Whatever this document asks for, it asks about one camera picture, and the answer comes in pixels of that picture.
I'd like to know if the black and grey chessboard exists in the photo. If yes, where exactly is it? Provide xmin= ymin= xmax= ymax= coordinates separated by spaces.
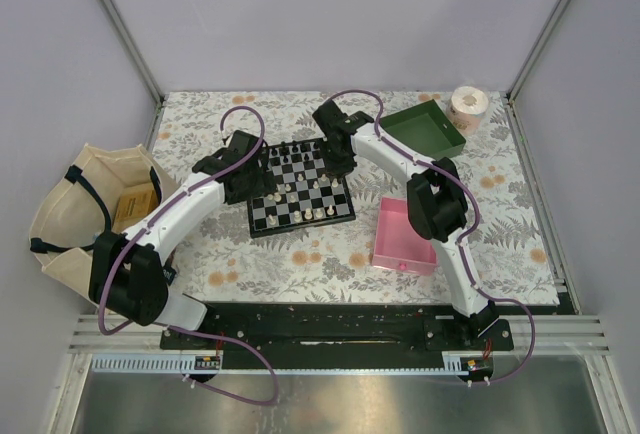
xmin=247 ymin=138 xmax=356 ymax=239

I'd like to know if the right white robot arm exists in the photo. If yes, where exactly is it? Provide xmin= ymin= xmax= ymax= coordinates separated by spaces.
xmin=312 ymin=100 xmax=498 ymax=350

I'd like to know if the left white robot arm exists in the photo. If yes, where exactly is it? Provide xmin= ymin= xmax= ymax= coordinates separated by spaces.
xmin=88 ymin=130 xmax=275 ymax=349

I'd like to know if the floral tablecloth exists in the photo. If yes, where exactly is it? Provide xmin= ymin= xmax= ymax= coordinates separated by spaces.
xmin=152 ymin=91 xmax=559 ymax=306

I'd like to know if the green plastic box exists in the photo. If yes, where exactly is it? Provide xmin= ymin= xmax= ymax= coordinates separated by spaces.
xmin=380 ymin=100 xmax=466 ymax=160

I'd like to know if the tape roll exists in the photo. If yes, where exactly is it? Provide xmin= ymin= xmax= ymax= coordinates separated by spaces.
xmin=445 ymin=86 xmax=490 ymax=136

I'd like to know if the pink plastic box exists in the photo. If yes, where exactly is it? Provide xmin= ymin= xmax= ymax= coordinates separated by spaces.
xmin=371 ymin=197 xmax=437 ymax=276

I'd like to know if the beige tote bag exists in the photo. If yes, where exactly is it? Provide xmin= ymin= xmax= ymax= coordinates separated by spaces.
xmin=29 ymin=144 xmax=178 ymax=299

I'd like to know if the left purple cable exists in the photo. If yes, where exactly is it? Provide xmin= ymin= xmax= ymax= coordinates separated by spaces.
xmin=96 ymin=105 xmax=281 ymax=406

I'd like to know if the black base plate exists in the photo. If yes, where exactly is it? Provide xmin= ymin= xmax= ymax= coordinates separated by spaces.
xmin=159 ymin=302 xmax=515 ymax=353

